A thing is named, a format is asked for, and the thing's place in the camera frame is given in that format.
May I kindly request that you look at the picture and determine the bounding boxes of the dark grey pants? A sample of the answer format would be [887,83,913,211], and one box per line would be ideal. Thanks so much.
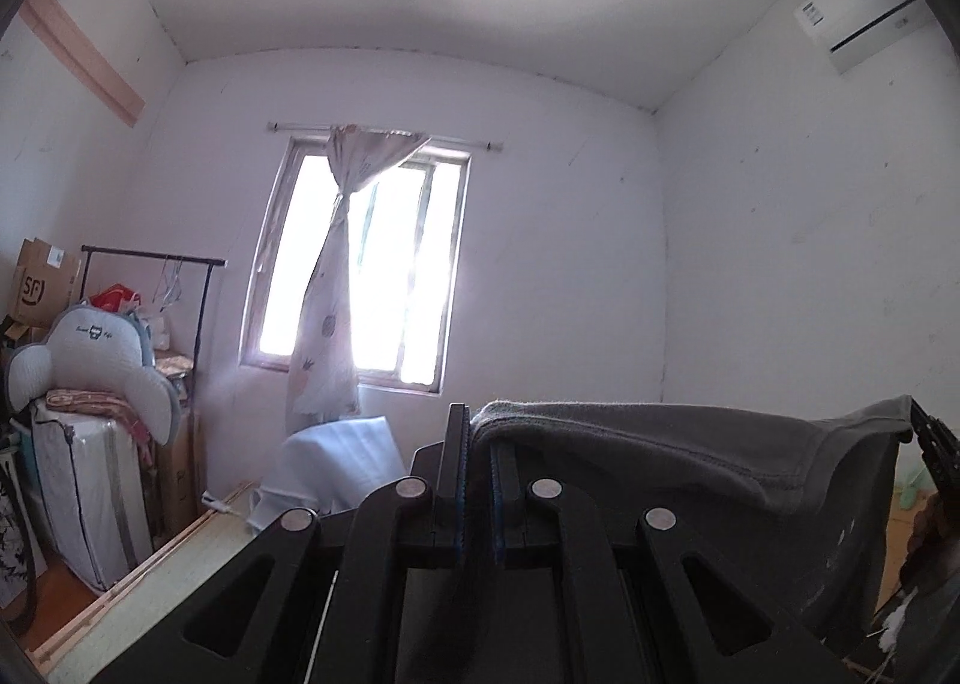
[473,397,913,650]

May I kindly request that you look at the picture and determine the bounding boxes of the black clothes rack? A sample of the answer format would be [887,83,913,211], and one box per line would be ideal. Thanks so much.
[82,244,228,500]

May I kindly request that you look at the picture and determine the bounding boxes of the light blue blanket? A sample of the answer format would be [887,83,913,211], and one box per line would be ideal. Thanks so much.
[247,416,407,531]

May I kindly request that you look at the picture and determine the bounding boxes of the patterned window curtain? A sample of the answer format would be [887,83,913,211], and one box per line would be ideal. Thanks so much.
[285,125,431,434]

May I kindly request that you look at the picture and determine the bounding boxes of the brown cardboard boxes stack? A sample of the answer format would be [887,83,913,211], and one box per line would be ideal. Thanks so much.
[155,351,203,541]

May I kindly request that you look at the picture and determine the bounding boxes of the white zippered storage bag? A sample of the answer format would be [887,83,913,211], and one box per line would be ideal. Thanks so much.
[31,401,153,593]

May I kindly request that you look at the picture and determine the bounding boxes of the beige woven bed mattress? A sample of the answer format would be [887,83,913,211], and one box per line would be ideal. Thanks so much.
[31,512,252,682]

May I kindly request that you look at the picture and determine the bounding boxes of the white plush pillow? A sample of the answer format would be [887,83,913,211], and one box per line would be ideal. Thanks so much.
[7,304,181,445]

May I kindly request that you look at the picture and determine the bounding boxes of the pink folded blanket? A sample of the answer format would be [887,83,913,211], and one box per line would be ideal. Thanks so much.
[44,388,151,445]

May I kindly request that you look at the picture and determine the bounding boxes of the white air conditioner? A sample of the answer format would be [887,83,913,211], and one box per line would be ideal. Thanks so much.
[793,0,934,74]

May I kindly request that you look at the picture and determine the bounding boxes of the SF cardboard box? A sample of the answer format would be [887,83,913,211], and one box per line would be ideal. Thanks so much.
[8,239,82,326]

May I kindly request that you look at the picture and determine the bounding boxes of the window with frame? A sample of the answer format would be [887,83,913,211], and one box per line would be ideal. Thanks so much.
[241,138,470,395]

